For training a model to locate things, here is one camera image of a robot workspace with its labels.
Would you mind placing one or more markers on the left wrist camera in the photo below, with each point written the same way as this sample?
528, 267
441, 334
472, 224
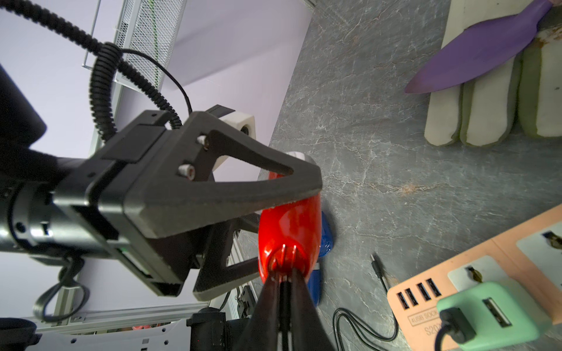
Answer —
228, 136

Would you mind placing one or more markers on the white gardening glove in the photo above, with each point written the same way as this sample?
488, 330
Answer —
526, 89

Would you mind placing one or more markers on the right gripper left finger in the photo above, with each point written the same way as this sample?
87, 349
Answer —
261, 332

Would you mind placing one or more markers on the purple pink garden trowel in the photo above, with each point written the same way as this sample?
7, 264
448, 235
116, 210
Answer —
479, 49

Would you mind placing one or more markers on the green USB charger cube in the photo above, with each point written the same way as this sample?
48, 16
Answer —
491, 315

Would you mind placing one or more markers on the black USB cable spare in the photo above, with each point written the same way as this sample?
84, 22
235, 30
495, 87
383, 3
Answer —
364, 319

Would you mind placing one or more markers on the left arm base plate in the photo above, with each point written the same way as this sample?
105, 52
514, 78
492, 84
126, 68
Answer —
239, 303

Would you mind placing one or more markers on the white mesh wall basket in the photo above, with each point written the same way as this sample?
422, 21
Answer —
150, 27

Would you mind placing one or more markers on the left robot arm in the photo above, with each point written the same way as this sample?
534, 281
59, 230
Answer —
228, 56

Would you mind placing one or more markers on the blue electric shaver upper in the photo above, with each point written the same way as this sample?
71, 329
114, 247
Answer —
327, 238

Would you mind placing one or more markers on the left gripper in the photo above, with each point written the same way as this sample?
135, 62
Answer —
143, 198

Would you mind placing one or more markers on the blue electric shaver lower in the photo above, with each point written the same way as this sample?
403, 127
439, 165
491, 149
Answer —
314, 284

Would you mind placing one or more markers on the orange power strip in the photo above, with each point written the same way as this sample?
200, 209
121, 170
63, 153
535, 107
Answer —
529, 253

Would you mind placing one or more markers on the blue electric shaver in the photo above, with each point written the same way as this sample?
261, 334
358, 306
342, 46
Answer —
327, 238
314, 284

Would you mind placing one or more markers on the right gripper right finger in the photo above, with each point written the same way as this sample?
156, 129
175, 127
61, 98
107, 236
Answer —
307, 332

